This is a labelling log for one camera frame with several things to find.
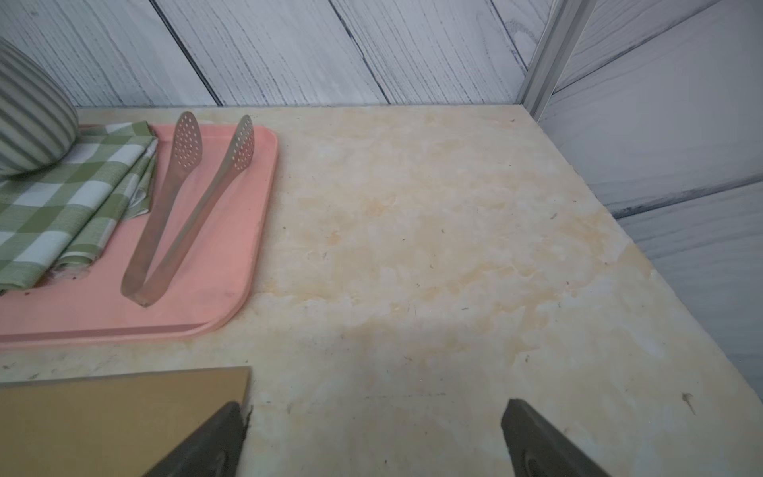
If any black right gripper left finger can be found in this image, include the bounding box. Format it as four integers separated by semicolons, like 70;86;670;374
145;401;244;477

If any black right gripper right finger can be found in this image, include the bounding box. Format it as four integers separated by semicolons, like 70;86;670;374
501;399;609;477

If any brown kraft file bag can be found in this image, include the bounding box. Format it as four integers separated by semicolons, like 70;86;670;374
1;367;250;476

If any pink plastic tray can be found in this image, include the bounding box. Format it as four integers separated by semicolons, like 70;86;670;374
1;125;278;349

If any green checkered cloth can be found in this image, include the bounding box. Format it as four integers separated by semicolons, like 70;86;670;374
1;121;159;290

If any striped grey-green bowl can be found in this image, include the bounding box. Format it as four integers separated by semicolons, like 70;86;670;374
1;39;79;178

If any aluminium frame post right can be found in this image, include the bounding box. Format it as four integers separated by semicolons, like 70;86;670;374
518;0;597;122

